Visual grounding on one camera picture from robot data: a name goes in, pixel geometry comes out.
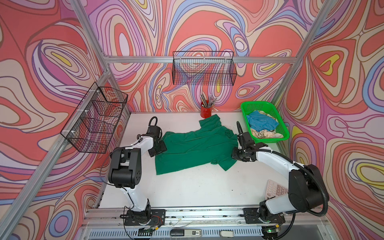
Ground green t shirt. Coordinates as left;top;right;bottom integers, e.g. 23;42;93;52
155;115;238;175

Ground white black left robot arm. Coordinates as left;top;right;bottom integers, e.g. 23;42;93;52
101;117;167;226

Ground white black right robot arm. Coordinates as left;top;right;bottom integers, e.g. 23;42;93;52
232;122;330;224

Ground beige patterned t shirt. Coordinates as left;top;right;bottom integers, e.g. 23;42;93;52
250;111;284;139

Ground teal blue t shirt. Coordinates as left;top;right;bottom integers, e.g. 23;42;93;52
246;111;279;132

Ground green plastic basket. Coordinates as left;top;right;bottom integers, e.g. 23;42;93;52
241;101;290;144

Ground pink calculator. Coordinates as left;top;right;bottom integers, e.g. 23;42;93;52
265;180;288;200

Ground red utensil cup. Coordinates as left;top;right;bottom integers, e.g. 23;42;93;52
200;103;212;119

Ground metal utensils in cup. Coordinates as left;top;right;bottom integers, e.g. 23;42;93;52
200;93;217;109

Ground black wire basket left wall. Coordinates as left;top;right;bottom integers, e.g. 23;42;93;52
61;83;128;154

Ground black wire basket wall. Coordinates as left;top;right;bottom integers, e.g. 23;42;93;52
61;83;128;154
172;51;238;86

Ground black wire basket back wall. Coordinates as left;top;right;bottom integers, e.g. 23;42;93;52
172;51;238;86

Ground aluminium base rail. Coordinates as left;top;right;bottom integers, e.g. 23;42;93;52
75;206;337;240

